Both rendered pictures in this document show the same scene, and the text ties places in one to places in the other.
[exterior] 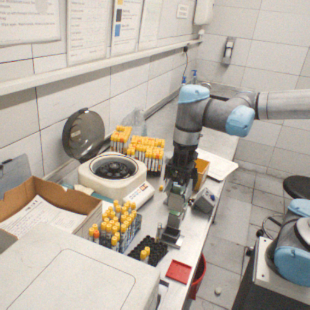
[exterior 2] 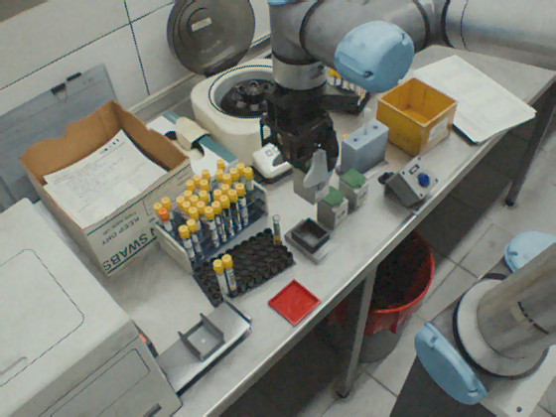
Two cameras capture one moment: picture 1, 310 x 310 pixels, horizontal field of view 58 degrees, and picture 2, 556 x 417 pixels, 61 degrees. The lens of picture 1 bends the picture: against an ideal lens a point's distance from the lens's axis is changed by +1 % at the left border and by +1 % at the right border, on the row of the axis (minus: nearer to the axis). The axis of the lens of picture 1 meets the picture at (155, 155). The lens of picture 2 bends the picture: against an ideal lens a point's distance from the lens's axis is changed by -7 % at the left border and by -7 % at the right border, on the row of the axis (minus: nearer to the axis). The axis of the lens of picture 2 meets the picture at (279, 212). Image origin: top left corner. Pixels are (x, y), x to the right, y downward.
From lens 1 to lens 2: 0.39 m
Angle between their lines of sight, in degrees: 31
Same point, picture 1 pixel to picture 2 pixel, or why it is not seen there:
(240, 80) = not seen: outside the picture
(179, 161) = (279, 117)
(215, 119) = (318, 47)
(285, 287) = not seen: hidden behind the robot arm
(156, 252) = (267, 261)
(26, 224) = (92, 176)
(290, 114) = (505, 52)
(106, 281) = (47, 312)
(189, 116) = (282, 33)
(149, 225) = (286, 209)
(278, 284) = not seen: hidden behind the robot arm
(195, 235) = (361, 244)
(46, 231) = (22, 215)
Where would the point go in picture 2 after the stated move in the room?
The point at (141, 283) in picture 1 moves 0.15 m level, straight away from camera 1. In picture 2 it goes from (86, 330) to (161, 233)
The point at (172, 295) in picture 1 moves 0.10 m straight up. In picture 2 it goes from (264, 336) to (259, 307)
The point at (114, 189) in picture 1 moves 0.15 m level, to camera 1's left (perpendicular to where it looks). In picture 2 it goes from (233, 136) to (174, 118)
